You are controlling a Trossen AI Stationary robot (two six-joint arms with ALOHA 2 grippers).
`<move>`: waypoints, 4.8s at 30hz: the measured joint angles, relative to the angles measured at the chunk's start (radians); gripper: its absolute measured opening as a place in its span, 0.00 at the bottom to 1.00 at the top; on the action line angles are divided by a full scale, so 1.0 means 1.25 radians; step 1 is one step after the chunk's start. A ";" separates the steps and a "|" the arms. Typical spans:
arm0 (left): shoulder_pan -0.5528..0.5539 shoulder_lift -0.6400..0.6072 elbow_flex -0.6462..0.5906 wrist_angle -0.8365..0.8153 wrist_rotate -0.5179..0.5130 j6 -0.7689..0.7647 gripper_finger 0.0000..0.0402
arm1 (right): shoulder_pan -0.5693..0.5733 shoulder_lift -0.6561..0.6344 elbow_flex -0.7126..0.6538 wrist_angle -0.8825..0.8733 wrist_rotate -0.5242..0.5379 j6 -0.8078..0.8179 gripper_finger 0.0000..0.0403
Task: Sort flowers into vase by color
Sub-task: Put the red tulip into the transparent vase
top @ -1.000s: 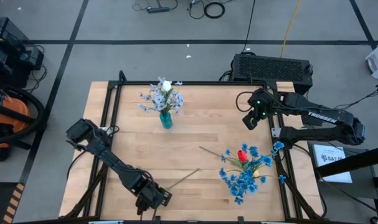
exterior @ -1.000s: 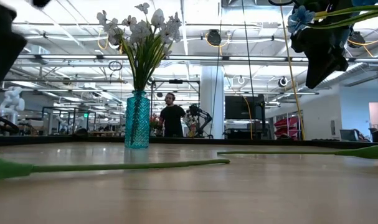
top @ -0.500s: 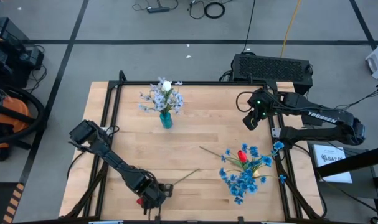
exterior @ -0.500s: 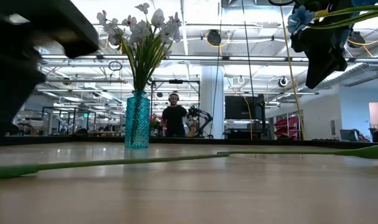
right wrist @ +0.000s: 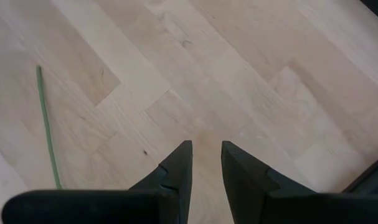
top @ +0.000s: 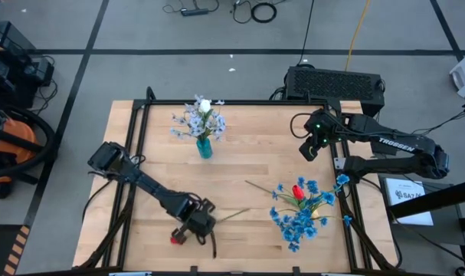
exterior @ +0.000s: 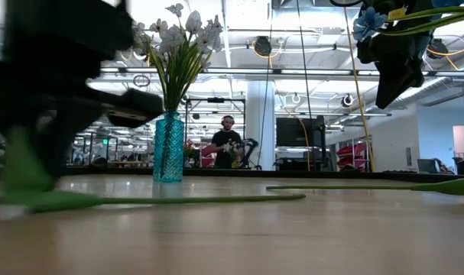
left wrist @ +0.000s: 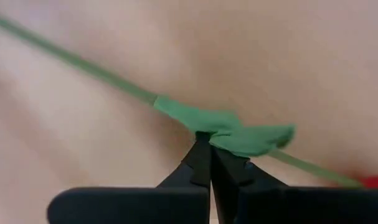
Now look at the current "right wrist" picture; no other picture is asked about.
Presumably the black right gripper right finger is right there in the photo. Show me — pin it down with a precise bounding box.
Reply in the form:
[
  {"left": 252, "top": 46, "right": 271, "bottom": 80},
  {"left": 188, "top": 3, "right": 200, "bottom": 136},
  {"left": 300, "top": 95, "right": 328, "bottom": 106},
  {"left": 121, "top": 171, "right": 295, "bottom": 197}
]
[{"left": 221, "top": 141, "right": 378, "bottom": 224}]

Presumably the peach artificial tulip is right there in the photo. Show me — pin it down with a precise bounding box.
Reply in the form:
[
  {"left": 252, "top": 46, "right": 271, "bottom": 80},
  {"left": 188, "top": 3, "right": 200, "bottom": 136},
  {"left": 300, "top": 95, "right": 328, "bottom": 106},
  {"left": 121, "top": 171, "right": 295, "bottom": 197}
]
[{"left": 35, "top": 64, "right": 64, "bottom": 190}]

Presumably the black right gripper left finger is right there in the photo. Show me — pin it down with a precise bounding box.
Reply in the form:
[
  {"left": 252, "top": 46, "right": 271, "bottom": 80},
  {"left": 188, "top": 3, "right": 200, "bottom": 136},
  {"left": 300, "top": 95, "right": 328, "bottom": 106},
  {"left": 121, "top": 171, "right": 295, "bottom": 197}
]
[{"left": 1, "top": 140, "right": 193, "bottom": 224}]

